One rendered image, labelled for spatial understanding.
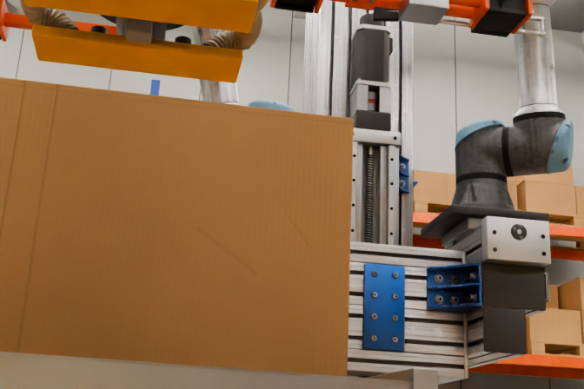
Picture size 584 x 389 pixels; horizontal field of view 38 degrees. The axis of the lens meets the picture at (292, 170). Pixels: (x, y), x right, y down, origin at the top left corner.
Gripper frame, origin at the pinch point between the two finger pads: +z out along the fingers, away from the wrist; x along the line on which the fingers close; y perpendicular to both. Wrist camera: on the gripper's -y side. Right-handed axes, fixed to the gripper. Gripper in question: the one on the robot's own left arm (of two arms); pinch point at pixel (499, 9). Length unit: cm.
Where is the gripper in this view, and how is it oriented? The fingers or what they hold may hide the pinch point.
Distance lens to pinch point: 152.6
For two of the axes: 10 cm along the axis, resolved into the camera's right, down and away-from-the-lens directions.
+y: -9.9, -1.0, -1.4
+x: 1.6, -3.1, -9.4
